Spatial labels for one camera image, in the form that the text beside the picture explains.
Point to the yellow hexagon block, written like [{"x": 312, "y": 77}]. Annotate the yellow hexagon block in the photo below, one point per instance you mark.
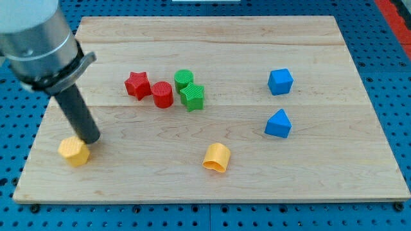
[{"x": 74, "y": 151}]

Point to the light wooden board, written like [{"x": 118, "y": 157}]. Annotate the light wooden board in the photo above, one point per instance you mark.
[{"x": 336, "y": 150}]

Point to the green star block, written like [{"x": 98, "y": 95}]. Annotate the green star block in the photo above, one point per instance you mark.
[{"x": 192, "y": 96}]

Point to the green cylinder block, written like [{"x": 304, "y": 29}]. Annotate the green cylinder block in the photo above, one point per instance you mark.
[{"x": 182, "y": 78}]

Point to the red cylinder block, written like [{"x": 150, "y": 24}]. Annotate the red cylinder block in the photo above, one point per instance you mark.
[{"x": 162, "y": 94}]

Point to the red star block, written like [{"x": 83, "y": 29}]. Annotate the red star block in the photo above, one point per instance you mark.
[{"x": 137, "y": 85}]

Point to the blue triangle block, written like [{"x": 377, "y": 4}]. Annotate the blue triangle block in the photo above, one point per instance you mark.
[{"x": 279, "y": 125}]

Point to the blue cube block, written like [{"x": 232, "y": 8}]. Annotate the blue cube block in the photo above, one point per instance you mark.
[{"x": 280, "y": 82}]

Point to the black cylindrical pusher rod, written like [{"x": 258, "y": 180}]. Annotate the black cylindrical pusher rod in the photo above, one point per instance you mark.
[{"x": 74, "y": 108}]

